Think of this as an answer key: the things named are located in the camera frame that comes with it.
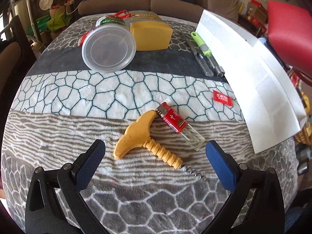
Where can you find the metal grater tool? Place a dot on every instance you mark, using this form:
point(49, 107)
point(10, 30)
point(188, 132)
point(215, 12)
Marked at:
point(198, 56)

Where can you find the red gift boxes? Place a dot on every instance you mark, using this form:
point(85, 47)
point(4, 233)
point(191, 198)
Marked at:
point(256, 12)

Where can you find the small red candy packet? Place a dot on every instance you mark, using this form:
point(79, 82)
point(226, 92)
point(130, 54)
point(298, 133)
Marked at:
point(221, 97)

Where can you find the brown sofa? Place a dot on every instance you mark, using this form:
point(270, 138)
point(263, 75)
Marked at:
point(170, 2)

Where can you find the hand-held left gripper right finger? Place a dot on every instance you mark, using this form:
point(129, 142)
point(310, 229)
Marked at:
point(220, 165)

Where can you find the yellow box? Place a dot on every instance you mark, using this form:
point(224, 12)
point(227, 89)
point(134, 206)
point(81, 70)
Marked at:
point(151, 35)

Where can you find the red pouch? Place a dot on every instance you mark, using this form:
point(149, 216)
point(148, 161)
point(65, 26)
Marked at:
point(287, 22)

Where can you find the grey patterned blanket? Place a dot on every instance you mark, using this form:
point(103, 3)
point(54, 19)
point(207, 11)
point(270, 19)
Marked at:
point(73, 97)

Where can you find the red labelled lighter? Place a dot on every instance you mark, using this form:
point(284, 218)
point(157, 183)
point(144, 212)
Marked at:
point(174, 121)

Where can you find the clear plastic jar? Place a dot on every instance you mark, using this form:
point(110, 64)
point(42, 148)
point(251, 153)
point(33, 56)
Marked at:
point(108, 51)

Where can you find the white rectangular box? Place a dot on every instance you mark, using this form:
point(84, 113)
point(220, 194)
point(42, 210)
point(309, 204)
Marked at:
point(256, 82)

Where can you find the wicker basket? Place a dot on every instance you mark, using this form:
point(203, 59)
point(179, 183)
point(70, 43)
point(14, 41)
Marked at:
point(303, 136)

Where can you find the round tin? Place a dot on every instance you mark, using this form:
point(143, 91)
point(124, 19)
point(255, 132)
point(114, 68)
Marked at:
point(46, 1)

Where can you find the brown armchair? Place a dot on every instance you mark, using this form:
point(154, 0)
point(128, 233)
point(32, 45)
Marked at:
point(9, 51)

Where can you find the long red plastic tool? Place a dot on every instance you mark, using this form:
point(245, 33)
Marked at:
point(82, 39)

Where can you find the white garment steamer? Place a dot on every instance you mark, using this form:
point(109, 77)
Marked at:
point(34, 17)

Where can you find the green bag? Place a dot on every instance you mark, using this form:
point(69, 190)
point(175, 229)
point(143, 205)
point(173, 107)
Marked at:
point(56, 20)

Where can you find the red and white packet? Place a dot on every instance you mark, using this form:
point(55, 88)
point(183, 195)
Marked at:
point(120, 14)

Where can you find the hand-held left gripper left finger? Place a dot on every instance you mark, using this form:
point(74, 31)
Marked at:
point(87, 165)

